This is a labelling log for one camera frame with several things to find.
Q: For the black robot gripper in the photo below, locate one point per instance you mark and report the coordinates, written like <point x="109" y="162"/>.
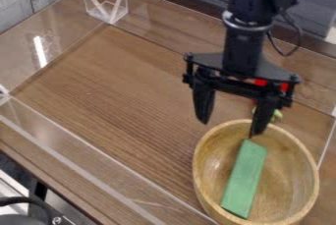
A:
<point x="231" y="70"/>

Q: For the green rectangular block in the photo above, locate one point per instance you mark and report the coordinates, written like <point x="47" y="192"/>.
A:
<point x="245" y="179"/>

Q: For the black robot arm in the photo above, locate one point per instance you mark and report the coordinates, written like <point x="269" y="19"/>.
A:
<point x="255" y="15"/>

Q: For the light wooden bowl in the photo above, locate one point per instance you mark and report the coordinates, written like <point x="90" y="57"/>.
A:
<point x="289" y="186"/>

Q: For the red plush strawberry toy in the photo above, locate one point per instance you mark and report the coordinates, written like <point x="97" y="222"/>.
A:
<point x="278" y="113"/>

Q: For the clear acrylic table barrier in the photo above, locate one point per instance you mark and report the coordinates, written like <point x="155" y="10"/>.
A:
<point x="98" y="118"/>

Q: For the clear acrylic corner bracket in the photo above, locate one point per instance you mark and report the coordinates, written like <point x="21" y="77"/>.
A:
<point x="107" y="11"/>

